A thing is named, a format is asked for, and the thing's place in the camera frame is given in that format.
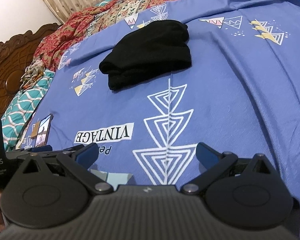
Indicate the black smartphone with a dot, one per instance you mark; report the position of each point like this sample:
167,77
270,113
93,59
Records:
43,131

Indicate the blue printed bedsheet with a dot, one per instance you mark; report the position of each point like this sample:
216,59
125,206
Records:
241,94

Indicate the carved wooden headboard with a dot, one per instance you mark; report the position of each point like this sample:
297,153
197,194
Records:
15,55

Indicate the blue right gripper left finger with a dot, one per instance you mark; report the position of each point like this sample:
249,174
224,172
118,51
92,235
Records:
87,155

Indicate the teal patterned pillow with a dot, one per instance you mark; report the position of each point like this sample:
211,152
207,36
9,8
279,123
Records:
21,108

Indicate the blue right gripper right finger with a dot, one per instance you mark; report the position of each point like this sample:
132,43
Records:
206,156

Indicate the small wooden card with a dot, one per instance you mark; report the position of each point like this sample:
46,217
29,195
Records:
35,129

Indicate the black pants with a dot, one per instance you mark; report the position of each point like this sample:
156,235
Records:
149,52

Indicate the red floral quilt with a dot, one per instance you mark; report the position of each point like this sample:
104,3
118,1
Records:
85,23

